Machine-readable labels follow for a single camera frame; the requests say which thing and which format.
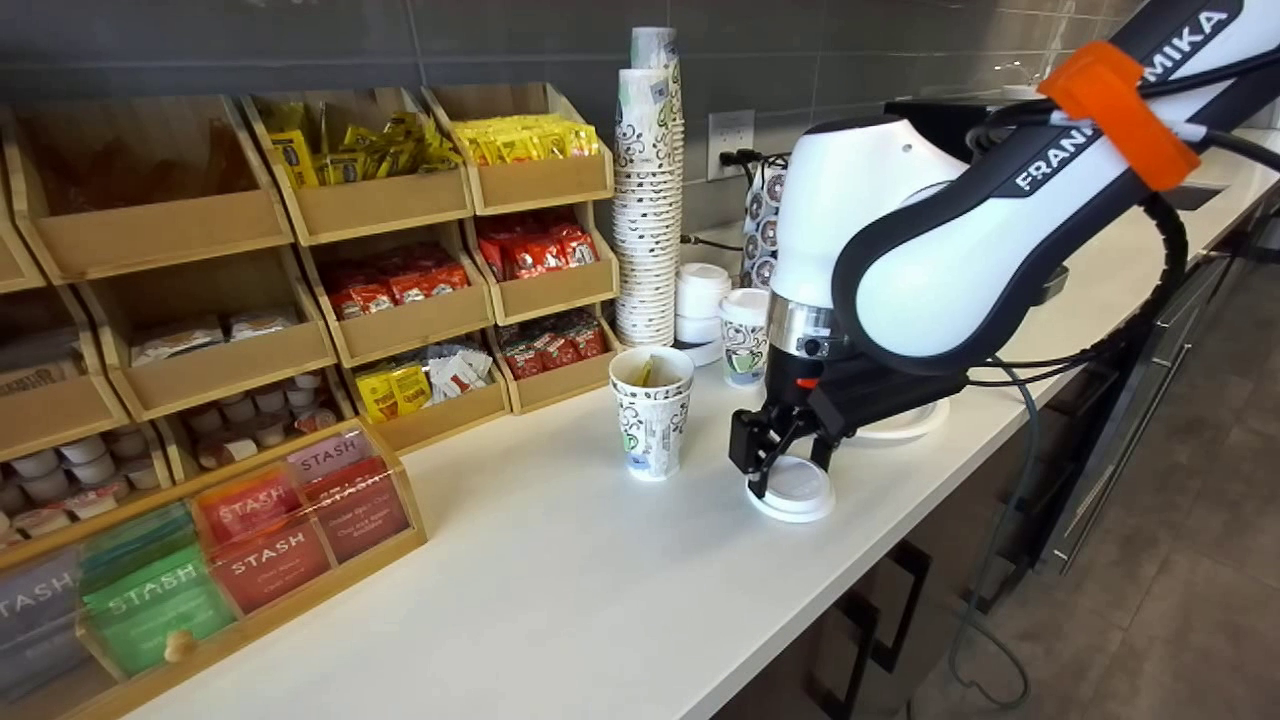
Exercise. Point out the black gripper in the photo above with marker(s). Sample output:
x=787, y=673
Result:
x=787, y=424

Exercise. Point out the white paper cup lid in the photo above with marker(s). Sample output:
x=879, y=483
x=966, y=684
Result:
x=791, y=497

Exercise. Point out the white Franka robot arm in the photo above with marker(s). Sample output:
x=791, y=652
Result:
x=934, y=254

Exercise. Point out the patterned open paper cup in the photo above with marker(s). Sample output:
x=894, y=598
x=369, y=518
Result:
x=649, y=424

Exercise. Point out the white cup behind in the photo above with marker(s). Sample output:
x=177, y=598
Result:
x=700, y=305

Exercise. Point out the shorter paper cup stack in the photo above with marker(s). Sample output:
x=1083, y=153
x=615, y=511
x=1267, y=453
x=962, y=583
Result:
x=644, y=200

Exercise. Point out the taller paper cup stack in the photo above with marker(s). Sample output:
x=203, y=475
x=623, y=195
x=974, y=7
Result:
x=654, y=44

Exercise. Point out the coffee pod carousel holder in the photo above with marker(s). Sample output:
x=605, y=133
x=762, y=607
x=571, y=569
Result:
x=762, y=221

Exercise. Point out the wooden base cabinet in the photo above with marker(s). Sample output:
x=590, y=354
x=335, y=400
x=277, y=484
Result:
x=1107, y=441

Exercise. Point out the wooden condiment organizer rack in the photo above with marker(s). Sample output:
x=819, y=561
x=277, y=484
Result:
x=387, y=200

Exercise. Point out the dark sink basin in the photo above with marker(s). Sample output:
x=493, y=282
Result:
x=1197, y=197

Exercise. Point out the wooden tea bag box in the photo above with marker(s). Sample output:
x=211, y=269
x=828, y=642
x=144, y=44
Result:
x=240, y=561

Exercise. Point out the white wall outlet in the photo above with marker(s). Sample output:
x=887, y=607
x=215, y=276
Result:
x=730, y=143

